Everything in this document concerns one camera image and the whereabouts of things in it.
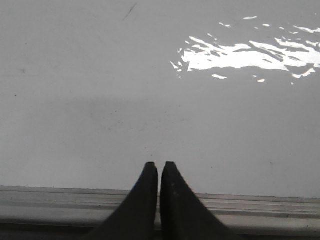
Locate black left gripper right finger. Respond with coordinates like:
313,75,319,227
160,161,240,240

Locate white whiteboard with aluminium frame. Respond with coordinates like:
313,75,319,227
0,0,320,236

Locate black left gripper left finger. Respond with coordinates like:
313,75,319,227
82,162,159,240

